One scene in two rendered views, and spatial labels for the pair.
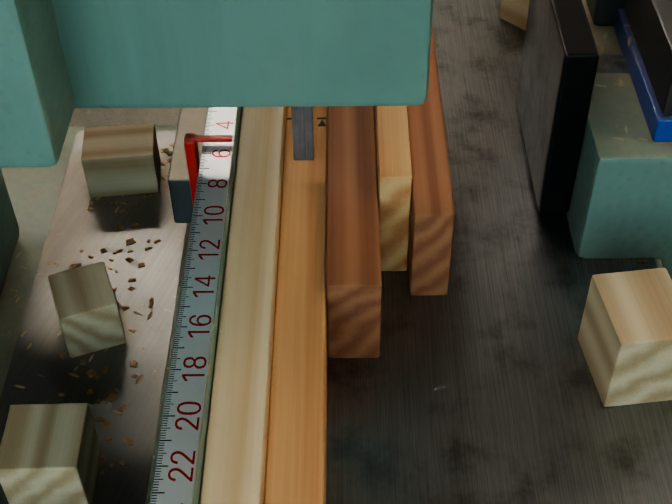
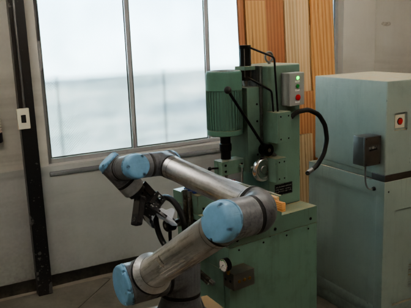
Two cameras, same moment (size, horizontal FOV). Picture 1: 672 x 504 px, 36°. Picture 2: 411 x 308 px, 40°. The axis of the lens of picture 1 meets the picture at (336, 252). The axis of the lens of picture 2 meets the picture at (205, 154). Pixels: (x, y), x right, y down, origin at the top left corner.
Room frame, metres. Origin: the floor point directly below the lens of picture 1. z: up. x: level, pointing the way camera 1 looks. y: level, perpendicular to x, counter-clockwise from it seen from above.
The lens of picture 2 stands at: (2.53, -1.64, 1.68)
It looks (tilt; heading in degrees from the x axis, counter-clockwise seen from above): 12 degrees down; 145
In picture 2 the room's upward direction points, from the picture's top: 2 degrees counter-clockwise
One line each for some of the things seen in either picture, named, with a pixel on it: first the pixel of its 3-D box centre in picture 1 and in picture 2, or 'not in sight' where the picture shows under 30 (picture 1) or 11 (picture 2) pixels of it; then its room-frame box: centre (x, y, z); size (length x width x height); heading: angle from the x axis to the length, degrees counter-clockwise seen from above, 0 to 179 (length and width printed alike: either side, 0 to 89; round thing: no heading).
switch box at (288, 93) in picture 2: not in sight; (293, 88); (0.50, 0.33, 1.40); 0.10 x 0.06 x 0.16; 89
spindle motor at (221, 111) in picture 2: not in sight; (224, 102); (0.36, 0.01, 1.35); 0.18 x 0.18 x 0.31
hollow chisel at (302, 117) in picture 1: (302, 108); not in sight; (0.36, 0.01, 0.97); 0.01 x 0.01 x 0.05; 89
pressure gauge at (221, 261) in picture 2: not in sight; (225, 266); (0.62, -0.20, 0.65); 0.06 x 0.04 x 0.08; 179
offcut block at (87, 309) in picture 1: (87, 309); not in sight; (0.39, 0.14, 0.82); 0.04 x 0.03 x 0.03; 20
